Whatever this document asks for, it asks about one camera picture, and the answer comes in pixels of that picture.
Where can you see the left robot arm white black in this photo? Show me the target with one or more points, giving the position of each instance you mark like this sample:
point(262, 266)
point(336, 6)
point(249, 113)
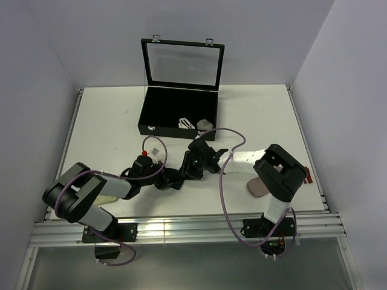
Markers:
point(73, 194)

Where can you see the grey sock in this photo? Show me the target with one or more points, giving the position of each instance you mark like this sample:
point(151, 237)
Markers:
point(204, 125)

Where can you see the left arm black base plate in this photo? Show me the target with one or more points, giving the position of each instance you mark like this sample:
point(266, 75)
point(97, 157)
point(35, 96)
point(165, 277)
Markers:
point(120, 232)

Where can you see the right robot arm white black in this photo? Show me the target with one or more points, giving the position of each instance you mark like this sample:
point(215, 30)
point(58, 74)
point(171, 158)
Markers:
point(279, 173)

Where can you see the aluminium rail frame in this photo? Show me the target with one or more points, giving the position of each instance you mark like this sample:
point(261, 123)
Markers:
point(183, 240)

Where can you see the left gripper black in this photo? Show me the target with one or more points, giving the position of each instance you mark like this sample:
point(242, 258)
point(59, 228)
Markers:
point(161, 184)

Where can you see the white sock with dark stripes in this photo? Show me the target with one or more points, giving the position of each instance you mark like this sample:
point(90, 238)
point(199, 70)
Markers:
point(184, 123)

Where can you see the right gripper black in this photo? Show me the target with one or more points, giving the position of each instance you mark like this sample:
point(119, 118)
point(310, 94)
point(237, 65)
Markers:
point(187, 167)

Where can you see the navy blue sock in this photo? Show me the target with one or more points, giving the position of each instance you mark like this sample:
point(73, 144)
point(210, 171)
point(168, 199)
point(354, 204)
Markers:
point(173, 179)

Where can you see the black display case with glass lid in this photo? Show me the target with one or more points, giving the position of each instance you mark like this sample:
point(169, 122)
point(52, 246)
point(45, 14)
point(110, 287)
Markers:
point(182, 81)

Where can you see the mauve sock with red stripes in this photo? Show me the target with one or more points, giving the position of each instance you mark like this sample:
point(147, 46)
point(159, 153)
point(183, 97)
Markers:
point(257, 188)

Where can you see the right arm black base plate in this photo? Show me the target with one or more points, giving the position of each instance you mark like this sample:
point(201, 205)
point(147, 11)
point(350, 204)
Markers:
point(260, 228)

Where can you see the pale yellow sock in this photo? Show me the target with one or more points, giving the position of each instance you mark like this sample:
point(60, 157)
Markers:
point(102, 200)

